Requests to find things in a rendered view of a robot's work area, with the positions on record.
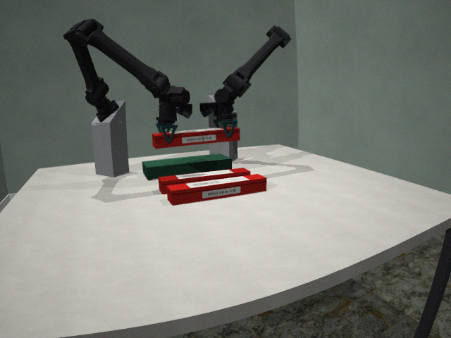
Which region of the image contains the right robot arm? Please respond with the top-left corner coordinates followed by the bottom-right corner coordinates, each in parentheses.
top-left (63, 19), bottom-right (192, 122)

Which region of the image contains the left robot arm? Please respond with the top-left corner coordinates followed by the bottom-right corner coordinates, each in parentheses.
top-left (199, 25), bottom-right (291, 117)

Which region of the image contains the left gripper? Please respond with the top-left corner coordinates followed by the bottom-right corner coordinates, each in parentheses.
top-left (213, 101), bottom-right (237, 137)

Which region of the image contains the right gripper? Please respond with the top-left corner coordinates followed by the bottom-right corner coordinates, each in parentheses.
top-left (156, 104), bottom-right (178, 143)

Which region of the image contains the white welding electrode box with red edges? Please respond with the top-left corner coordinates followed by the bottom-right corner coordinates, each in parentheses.
top-left (166, 174), bottom-right (266, 206)

